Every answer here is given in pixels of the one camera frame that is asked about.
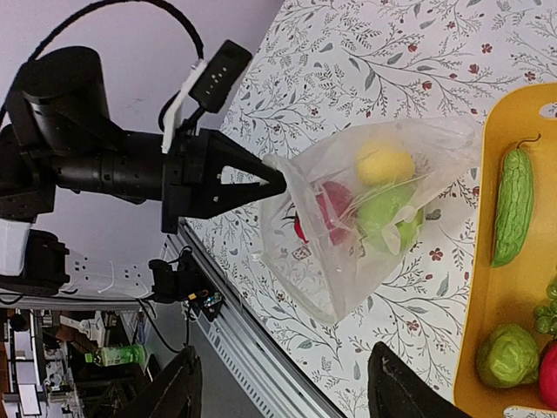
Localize floral tablecloth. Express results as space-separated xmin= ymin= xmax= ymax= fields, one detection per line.
xmin=186 ymin=0 xmax=557 ymax=418

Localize clear zip top bag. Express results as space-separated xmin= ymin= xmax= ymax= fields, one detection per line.
xmin=259 ymin=116 xmax=481 ymax=325

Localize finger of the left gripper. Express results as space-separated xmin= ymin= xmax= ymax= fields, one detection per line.
xmin=208 ymin=173 xmax=286 ymax=218

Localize green toy lime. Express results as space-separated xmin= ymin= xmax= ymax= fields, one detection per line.
xmin=357 ymin=184 xmax=425 ymax=255

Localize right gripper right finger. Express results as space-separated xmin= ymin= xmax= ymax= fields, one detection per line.
xmin=368 ymin=341 xmax=469 ymax=418

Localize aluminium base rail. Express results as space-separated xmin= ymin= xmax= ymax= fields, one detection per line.
xmin=167 ymin=222 xmax=344 ymax=417

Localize yellow toy lemon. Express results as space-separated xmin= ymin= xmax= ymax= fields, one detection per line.
xmin=355 ymin=141 xmax=415 ymax=185

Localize green toy bitter gourd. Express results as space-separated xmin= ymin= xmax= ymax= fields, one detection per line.
xmin=491 ymin=134 xmax=541 ymax=267

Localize small green toy vegetable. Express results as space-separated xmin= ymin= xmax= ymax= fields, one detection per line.
xmin=476 ymin=324 xmax=540 ymax=389

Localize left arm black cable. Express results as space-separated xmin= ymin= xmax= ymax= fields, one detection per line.
xmin=0 ymin=0 xmax=205 ymax=127

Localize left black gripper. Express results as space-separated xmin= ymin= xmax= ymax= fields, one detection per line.
xmin=6 ymin=46 xmax=272 ymax=233

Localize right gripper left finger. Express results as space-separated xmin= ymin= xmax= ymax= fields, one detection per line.
xmin=112 ymin=346 xmax=203 ymax=418

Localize green toy grapes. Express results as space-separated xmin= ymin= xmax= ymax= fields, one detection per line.
xmin=534 ymin=279 xmax=556 ymax=337

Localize red toy apple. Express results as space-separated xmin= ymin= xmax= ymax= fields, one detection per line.
xmin=539 ymin=340 xmax=556 ymax=408

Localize green drink bottle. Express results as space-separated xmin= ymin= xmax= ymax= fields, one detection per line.
xmin=84 ymin=345 xmax=145 ymax=367

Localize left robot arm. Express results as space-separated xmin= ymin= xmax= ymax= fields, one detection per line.
xmin=1 ymin=41 xmax=286 ymax=310

